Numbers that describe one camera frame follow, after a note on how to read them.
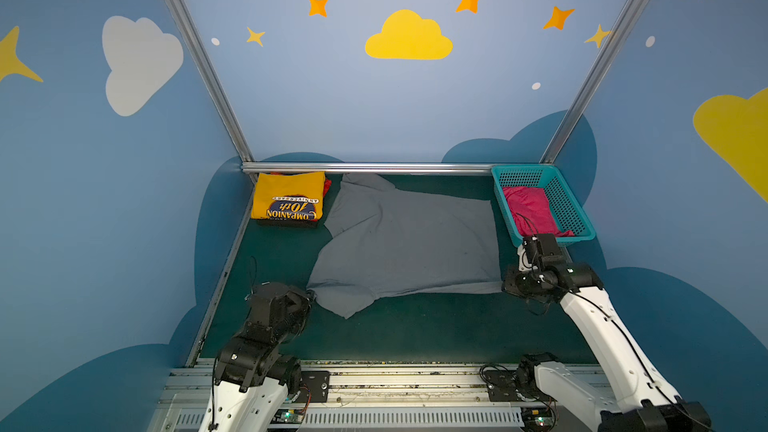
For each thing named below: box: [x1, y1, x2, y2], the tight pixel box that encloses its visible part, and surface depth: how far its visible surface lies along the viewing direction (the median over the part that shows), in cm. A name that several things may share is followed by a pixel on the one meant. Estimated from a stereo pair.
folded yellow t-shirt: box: [251, 171, 326, 220], surface depth 106 cm
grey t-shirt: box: [307, 173, 503, 319], surface depth 106 cm
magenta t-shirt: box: [503, 186, 575, 238], surface depth 113 cm
